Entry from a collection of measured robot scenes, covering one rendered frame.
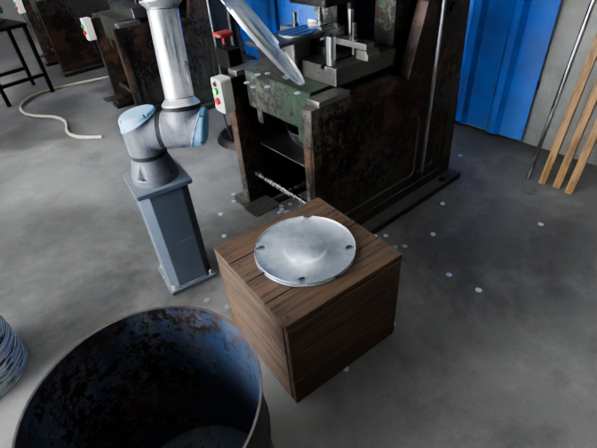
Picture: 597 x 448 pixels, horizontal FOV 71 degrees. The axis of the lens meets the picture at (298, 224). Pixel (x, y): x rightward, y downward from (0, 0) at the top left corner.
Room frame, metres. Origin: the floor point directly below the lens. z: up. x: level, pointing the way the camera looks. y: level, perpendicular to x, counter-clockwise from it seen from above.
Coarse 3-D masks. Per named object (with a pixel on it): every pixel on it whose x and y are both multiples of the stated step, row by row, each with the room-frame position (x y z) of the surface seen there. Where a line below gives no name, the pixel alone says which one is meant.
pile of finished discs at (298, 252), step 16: (288, 224) 1.01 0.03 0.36; (304, 224) 1.01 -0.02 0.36; (320, 224) 1.00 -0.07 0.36; (336, 224) 0.99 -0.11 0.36; (272, 240) 0.94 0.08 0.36; (288, 240) 0.93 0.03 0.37; (304, 240) 0.92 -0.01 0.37; (320, 240) 0.92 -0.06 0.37; (336, 240) 0.92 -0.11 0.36; (352, 240) 0.91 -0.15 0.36; (256, 256) 0.88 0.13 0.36; (272, 256) 0.87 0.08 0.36; (288, 256) 0.86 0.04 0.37; (304, 256) 0.86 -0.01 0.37; (320, 256) 0.85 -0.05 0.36; (336, 256) 0.85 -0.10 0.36; (352, 256) 0.85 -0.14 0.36; (272, 272) 0.81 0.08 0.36; (288, 272) 0.80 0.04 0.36; (304, 272) 0.80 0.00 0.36; (320, 272) 0.79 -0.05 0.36; (336, 272) 0.79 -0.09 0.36
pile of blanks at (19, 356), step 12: (0, 324) 0.87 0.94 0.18; (0, 336) 0.84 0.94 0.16; (12, 336) 0.88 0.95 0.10; (0, 348) 0.81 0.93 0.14; (12, 348) 0.85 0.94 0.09; (24, 348) 0.89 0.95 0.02; (0, 360) 0.79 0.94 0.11; (12, 360) 0.82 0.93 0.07; (24, 360) 0.85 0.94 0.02; (0, 372) 0.77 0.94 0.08; (12, 372) 0.79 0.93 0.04; (0, 384) 0.76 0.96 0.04; (12, 384) 0.77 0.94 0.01; (0, 396) 0.73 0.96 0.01
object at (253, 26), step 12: (228, 0) 0.91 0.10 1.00; (240, 0) 1.07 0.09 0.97; (240, 12) 0.91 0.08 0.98; (252, 12) 1.09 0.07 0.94; (240, 24) 0.81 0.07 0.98; (252, 24) 0.90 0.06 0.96; (264, 24) 1.09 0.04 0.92; (252, 36) 0.80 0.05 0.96; (264, 36) 0.91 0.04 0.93; (264, 48) 0.80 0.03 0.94; (276, 48) 0.94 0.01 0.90; (276, 60) 0.81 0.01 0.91; (288, 60) 1.01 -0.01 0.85; (288, 72) 0.82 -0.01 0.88; (300, 84) 0.87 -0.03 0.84
